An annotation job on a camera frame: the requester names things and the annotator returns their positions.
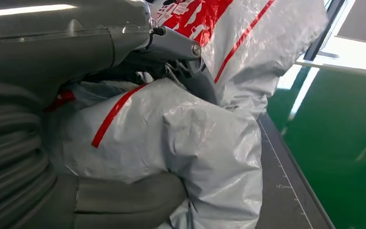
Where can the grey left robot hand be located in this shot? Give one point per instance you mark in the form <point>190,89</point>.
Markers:
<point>44,47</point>

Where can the grey courier bag red stripe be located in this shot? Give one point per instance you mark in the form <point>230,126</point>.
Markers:
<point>186,142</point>

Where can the black inbound scanning machine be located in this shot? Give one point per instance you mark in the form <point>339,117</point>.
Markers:
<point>281,196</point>

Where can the green conveyor belt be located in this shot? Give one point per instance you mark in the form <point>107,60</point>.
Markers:
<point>344,158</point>

